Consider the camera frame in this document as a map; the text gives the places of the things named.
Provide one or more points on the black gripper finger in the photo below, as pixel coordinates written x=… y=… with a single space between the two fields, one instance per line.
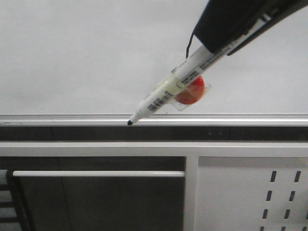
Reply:
x=280 y=10
x=224 y=21

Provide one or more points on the white black-tipped whiteboard marker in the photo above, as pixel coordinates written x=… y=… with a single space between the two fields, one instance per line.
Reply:
x=187 y=72

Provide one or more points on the red round magnet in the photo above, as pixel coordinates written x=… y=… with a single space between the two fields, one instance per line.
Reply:
x=192 y=94

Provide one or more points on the white perforated pegboard panel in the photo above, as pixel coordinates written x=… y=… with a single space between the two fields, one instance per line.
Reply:
x=252 y=194

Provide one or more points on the white horizontal metal rod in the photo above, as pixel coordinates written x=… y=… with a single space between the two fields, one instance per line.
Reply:
x=29 y=173

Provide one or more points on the white metal stand frame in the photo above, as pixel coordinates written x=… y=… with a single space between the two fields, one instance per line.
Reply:
x=192 y=151

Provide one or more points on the white whiteboard with aluminium frame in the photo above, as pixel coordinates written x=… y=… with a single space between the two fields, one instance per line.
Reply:
x=92 y=61

